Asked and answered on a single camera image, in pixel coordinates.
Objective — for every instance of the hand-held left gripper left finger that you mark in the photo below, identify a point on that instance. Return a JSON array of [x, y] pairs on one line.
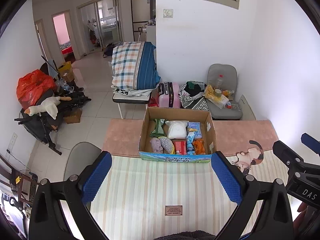
[[96, 178]]

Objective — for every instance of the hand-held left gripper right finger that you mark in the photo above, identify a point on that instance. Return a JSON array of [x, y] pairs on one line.
[[226, 178]]

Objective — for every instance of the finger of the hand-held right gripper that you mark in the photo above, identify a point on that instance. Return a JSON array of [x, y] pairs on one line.
[[285, 151], [311, 141]]

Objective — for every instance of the orange snack packet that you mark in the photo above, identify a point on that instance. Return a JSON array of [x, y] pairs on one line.
[[199, 147]]

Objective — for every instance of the blue tube packet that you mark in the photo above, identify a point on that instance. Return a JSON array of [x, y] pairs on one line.
[[190, 142]]

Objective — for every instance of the printed cardboard box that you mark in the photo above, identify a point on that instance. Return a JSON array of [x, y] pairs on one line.
[[175, 158]]

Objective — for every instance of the red snack packet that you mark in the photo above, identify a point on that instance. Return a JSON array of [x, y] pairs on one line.
[[179, 147]]

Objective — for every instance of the light blue tissue packet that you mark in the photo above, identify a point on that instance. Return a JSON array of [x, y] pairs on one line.
[[196, 128]]

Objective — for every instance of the purple sock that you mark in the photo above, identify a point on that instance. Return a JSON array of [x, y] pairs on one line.
[[155, 145]]

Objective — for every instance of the silver and yellow packet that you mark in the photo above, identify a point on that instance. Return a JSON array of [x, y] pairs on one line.
[[167, 143]]

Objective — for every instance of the white plastic bag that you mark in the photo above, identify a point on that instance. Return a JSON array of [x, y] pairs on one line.
[[176, 130]]

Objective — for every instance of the green packet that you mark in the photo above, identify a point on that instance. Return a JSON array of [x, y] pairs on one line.
[[158, 127]]

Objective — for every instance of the person's right hand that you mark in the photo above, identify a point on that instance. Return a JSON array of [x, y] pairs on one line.
[[302, 212]]

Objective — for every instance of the grey plastic chair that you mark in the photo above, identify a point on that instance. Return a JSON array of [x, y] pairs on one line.
[[80, 157]]

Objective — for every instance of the white board panel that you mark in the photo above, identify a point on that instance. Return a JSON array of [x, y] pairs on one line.
[[246, 107]]

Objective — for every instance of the striped mat with cat print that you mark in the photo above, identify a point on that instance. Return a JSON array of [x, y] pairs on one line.
[[155, 187]]

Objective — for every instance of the brown mat label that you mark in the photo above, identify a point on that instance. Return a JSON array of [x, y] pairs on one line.
[[173, 210]]

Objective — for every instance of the black power strip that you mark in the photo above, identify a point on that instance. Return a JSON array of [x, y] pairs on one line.
[[33, 187]]

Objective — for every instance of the brown cardboard box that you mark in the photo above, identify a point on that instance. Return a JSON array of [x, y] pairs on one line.
[[73, 116]]

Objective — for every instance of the dark fleece garment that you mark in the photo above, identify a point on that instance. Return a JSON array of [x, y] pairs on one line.
[[185, 235]]

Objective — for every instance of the black stroller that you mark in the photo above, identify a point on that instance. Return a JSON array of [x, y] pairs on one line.
[[37, 127]]

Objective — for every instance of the yellow plastic bag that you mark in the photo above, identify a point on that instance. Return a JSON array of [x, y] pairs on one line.
[[217, 100]]

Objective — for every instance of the black and white patterned bag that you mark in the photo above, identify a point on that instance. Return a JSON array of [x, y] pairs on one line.
[[195, 102]]

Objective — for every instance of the white goose plush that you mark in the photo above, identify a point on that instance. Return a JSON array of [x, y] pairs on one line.
[[48, 107]]

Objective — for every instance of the clear plastic bottle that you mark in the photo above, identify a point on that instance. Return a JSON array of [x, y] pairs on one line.
[[220, 82]]

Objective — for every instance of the pink suitcase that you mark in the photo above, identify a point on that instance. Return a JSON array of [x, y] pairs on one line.
[[172, 95]]

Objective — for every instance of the grey cushioned chair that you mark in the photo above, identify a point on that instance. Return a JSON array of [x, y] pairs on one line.
[[225, 70]]

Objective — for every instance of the orange plastic bag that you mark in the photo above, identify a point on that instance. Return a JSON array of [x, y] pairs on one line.
[[32, 87]]

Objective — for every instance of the yellow paper bag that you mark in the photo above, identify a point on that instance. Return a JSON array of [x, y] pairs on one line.
[[65, 68]]

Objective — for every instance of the plaid bedding bundle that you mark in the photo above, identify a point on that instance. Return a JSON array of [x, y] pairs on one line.
[[130, 65]]

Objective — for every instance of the dark backpack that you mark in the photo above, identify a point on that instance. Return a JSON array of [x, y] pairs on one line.
[[108, 51]]

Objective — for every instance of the white refrigerator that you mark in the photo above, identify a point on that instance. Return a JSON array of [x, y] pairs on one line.
[[141, 12]]

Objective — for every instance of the white wall socket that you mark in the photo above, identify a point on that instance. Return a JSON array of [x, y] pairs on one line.
[[13, 142]]

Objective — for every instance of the white wall switch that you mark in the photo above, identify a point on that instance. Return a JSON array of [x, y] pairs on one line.
[[168, 13]]

